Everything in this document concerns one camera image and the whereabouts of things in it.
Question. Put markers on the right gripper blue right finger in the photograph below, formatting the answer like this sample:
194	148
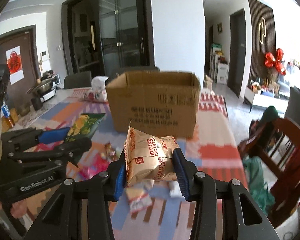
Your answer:
196	186

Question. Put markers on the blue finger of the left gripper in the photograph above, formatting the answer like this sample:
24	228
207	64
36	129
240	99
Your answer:
69	151
31	136

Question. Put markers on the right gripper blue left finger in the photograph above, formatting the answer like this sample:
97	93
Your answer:
105	187

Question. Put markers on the dark green snack packet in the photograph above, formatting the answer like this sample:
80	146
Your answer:
85	126

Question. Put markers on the Fortune Biscuits tan bag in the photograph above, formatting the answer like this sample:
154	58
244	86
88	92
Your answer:
148	157

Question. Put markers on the long grey white snack bar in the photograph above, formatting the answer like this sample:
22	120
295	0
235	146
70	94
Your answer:
175	191

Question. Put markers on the person's left hand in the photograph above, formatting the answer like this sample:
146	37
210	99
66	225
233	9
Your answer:
18	209

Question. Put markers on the pink candy packet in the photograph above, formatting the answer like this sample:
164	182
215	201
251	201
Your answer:
100	163

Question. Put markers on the red gold wrapped candy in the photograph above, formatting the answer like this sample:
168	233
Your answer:
110	152

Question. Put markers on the yellow cake clear wrapper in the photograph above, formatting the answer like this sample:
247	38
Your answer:
138	196

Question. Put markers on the electric cooking pot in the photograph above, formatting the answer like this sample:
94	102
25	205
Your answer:
44	90

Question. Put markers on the floral tissue pack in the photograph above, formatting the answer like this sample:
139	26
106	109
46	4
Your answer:
97	93

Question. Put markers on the green cloth on chair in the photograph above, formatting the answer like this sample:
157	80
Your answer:
258	188

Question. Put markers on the dark grey dining chair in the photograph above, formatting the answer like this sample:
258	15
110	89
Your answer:
78	80

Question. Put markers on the red fu door poster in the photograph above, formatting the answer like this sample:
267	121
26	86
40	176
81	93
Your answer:
14	62

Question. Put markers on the brown cardboard box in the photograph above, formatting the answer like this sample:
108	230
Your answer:
157	103

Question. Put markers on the red wooden chair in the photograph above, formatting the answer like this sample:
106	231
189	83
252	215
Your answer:
277	144

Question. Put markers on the white tv cabinet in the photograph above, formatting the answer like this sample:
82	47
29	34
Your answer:
264	101

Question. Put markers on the white storage shelf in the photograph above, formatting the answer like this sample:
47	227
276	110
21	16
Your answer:
219	67

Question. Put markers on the red balloon decoration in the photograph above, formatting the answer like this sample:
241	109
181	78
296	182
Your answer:
275	61

